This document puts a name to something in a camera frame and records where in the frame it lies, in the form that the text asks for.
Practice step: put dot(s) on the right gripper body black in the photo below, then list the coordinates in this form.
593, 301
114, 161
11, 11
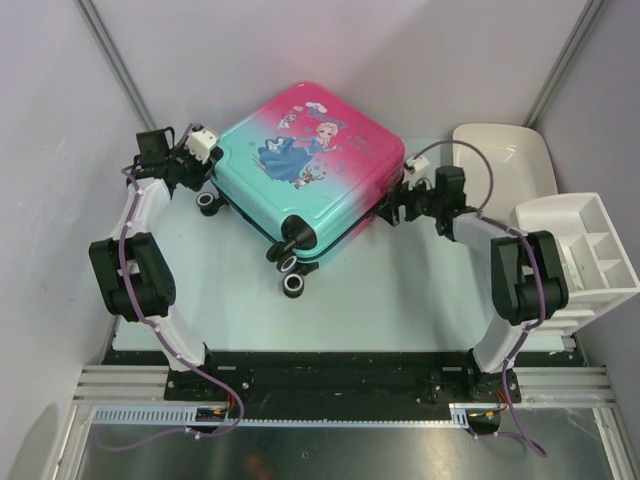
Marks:
418, 202

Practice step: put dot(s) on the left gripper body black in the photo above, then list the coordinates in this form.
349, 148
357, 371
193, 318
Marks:
190, 170

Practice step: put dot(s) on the pink and teal children's suitcase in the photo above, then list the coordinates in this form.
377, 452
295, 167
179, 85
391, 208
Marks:
308, 171

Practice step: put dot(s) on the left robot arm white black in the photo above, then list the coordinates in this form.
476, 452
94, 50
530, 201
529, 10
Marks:
134, 279

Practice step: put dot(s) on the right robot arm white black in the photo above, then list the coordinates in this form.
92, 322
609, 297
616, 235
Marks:
525, 277

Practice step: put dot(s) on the cream plastic basin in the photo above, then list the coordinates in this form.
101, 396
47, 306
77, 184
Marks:
518, 166

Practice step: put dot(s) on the white divided organizer tray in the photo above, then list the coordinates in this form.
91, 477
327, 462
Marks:
597, 269

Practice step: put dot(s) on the aluminium extrusion crossbar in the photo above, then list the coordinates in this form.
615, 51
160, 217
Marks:
546, 386

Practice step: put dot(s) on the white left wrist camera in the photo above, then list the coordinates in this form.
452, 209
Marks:
200, 142

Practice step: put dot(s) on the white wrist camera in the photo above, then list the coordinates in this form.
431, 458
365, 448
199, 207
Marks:
200, 142
417, 165

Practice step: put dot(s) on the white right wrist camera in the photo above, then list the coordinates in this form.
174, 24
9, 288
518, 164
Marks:
417, 165

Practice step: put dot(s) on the left aluminium frame post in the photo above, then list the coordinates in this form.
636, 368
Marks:
116, 62

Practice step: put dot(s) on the aluminium frame post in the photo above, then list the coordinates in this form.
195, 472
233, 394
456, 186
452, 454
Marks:
569, 54
116, 62

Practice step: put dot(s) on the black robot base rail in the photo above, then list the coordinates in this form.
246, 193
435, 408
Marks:
395, 406

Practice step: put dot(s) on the white slotted cable duct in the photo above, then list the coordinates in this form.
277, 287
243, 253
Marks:
192, 417

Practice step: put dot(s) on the right aluminium frame post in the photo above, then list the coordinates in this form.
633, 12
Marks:
569, 54

